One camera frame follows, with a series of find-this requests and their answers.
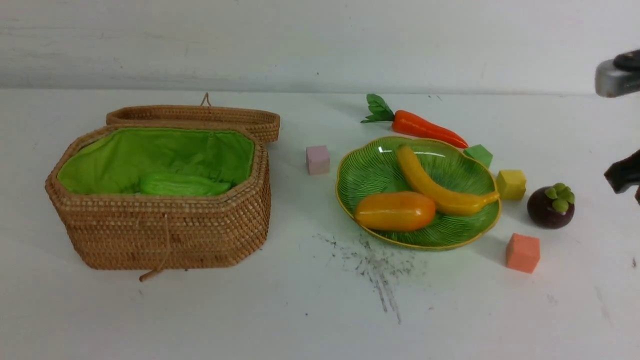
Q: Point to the yellow toy banana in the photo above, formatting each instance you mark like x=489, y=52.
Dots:
x=459, y=185

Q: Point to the green foam cube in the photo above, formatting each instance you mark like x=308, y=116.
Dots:
x=480, y=154

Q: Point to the green leaf-shaped glass plate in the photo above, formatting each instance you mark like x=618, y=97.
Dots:
x=372, y=169

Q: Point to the orange toy carrot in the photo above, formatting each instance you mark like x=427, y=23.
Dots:
x=408, y=123

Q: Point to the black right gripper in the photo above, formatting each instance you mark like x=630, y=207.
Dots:
x=624, y=174

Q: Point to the yellow foam cube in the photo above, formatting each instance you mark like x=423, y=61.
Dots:
x=511, y=184

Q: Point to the woven rattan basket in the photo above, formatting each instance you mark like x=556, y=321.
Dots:
x=135, y=198

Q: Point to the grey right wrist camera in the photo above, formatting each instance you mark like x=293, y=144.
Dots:
x=619, y=76

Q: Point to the pink foam cube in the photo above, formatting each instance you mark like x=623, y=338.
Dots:
x=317, y=160

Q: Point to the orange foam cube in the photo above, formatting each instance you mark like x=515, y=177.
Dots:
x=523, y=253

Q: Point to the orange toy mango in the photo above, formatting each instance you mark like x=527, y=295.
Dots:
x=401, y=211

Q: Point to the woven rattan basket lid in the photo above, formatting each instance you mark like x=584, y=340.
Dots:
x=263, y=125

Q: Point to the purple toy mangosteen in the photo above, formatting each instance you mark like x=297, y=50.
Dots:
x=551, y=207

